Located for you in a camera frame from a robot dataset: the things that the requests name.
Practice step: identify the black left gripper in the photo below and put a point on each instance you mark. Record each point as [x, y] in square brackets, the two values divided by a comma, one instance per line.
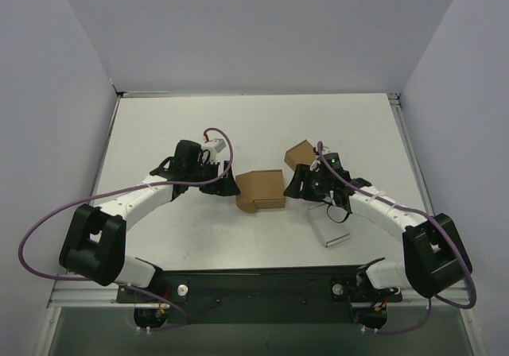
[222, 182]

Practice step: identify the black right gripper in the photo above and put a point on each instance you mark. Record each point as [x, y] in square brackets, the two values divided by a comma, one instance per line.
[301, 183]

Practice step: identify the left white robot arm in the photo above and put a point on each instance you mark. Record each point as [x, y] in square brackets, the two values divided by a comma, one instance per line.
[95, 244]

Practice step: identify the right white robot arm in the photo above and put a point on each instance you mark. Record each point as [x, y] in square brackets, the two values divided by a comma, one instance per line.
[368, 202]

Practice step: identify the folded brown cardboard box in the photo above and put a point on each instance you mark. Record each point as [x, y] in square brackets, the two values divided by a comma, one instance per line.
[301, 153]

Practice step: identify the grey metal block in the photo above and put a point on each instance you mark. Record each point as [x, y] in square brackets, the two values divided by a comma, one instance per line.
[328, 224]

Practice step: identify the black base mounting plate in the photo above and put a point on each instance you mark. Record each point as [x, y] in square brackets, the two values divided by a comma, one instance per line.
[302, 295]

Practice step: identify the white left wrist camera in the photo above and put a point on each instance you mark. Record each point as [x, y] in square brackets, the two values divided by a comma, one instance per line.
[211, 148]

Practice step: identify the aluminium frame rail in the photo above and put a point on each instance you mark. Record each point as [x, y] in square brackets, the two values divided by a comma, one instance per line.
[434, 251]

